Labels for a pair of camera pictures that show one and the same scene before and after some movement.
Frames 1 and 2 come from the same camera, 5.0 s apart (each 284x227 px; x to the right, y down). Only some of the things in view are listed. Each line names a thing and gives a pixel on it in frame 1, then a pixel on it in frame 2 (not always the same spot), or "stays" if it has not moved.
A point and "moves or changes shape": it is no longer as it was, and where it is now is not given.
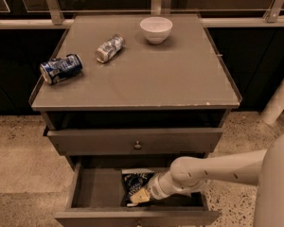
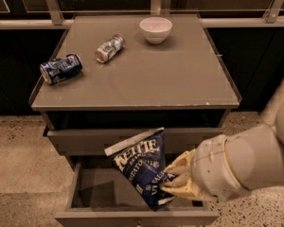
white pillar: x=278 y=98 stays
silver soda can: x=106 y=51 stays
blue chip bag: x=134 y=180 moves or changes shape
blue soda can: x=60 y=68 stays
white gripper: x=157 y=184 -> x=210 y=167
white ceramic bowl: x=156 y=29 stays
